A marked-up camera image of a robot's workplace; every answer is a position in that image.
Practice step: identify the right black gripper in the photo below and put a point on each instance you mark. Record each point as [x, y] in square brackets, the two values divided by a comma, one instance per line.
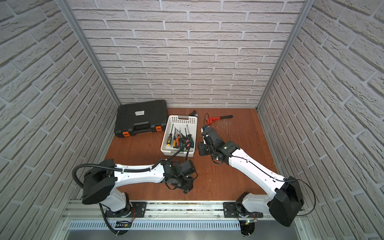
[202, 146]

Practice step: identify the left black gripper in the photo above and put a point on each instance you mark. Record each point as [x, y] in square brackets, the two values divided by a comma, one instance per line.
[190, 186]

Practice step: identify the pink handle screwdriver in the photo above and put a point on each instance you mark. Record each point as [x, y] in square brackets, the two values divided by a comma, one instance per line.
[187, 139]

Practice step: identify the yellow handle screwdriver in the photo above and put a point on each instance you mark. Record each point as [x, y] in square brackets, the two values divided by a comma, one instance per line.
[175, 143]

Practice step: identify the black yellow dotted screwdriver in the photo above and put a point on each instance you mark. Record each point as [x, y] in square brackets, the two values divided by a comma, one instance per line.
[170, 137]

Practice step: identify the long orange screwdriver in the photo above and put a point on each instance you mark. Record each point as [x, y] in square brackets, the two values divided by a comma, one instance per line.
[178, 137]

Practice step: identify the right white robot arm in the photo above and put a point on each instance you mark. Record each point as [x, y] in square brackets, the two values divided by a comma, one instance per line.
[284, 198]

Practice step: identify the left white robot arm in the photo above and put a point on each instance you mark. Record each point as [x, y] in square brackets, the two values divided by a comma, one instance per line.
[100, 182]

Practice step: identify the white perforated plastic bin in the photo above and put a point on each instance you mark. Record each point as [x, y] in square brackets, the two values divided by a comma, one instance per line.
[180, 122]

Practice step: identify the small dark metal object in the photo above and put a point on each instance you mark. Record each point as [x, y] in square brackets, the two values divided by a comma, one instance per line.
[194, 114]

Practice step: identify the black plastic tool case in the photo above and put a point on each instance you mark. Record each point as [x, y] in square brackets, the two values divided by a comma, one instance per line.
[133, 119]

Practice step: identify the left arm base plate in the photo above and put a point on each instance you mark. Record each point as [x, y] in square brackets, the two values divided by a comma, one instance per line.
[139, 208]

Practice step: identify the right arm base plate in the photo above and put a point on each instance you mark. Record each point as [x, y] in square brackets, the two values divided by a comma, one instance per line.
[231, 210]

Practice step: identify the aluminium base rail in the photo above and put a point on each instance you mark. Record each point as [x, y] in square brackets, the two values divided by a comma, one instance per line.
[171, 211]

